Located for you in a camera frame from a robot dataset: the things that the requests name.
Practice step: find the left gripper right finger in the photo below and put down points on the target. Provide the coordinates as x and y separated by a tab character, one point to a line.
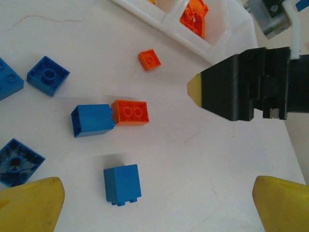
285	207

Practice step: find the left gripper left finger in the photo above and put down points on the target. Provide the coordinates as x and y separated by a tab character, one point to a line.
29	205

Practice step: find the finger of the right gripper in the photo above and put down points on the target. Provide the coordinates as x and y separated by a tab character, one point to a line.
229	87

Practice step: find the blue lego brick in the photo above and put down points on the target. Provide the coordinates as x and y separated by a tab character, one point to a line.
48	77
17	164
123	183
94	120
9	82

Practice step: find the orange lattice lego piece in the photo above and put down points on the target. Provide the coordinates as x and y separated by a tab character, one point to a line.
193	25

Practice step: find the small orange square lego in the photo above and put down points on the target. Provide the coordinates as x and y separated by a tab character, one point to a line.
149	60

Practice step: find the orange long lego brick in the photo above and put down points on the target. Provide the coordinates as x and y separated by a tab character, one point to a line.
199	7

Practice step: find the orange two-stud lego brick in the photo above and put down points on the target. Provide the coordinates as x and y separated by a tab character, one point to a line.
131	113

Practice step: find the yellow long lego piece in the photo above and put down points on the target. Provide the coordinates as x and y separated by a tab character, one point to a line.
152	1

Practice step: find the white three-compartment tray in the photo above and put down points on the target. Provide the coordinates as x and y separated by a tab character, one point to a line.
231	29

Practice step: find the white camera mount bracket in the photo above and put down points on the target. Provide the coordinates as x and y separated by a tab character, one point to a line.
295	31

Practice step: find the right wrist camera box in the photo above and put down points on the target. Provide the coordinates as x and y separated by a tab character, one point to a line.
265	24

